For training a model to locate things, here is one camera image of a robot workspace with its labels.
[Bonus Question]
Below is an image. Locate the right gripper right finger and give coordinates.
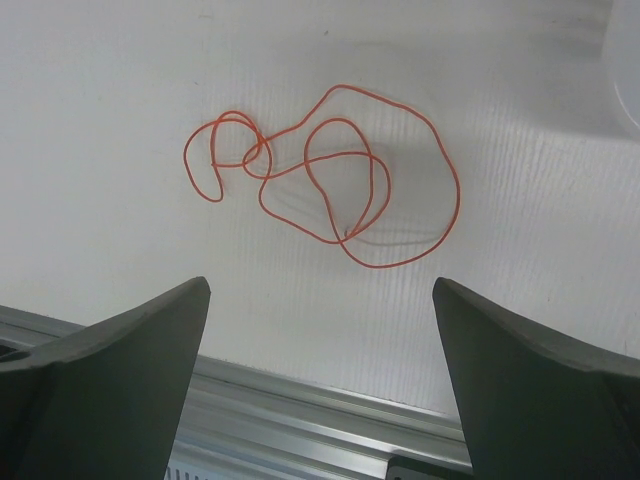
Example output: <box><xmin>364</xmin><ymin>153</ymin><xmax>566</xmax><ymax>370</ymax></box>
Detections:
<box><xmin>432</xmin><ymin>278</ymin><xmax>639</xmax><ymax>479</ymax></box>

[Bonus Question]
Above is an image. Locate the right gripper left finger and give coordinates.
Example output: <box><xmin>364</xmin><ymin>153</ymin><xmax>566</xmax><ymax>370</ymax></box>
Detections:
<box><xmin>1</xmin><ymin>277</ymin><xmax>210</xmax><ymax>479</ymax></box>

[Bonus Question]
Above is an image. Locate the orange wire bundle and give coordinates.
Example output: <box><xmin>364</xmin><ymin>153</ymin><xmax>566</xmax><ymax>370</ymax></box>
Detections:
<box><xmin>182</xmin><ymin>83</ymin><xmax>461</xmax><ymax>270</ymax></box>

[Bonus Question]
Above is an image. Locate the aluminium mounting rail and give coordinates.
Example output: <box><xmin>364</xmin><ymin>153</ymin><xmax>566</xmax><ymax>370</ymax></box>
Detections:
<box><xmin>0</xmin><ymin>304</ymin><xmax>474</xmax><ymax>480</ymax></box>

